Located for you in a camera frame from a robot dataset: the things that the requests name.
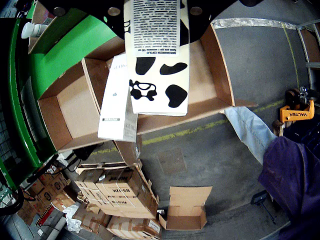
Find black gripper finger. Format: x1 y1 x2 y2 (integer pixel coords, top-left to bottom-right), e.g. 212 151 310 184
37 0 126 40
179 0 263 47

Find white cow print box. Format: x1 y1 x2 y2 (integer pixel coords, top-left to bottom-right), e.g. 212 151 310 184
123 0 191 117

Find cardboard box with side flap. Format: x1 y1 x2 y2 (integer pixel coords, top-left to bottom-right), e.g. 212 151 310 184
82 22 258 166

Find tall slim white box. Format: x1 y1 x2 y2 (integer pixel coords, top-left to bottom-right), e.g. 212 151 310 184
97 53 139 143

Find empty cardboard box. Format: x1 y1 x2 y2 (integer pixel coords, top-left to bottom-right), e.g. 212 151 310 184
37 58 118 153

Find stacked printed cardboard boxes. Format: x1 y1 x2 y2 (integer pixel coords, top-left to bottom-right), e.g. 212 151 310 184
73 162 163 240

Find small printed cardboard boxes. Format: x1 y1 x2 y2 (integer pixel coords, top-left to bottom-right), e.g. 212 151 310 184
17 164 76 226

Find opened flat cardboard box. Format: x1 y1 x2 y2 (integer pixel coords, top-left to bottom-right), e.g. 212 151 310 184
158 186 213 231

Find green metal shelf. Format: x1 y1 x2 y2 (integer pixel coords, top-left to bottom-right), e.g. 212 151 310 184
0 14 58 188

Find orange pallet jack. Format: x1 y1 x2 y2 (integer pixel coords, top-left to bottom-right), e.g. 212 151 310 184
273 86 320 137

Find person in jeans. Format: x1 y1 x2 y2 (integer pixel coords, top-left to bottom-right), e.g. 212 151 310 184
223 106 320 240

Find crumpled white paper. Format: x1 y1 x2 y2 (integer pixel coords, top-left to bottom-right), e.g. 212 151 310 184
62 201 84 234

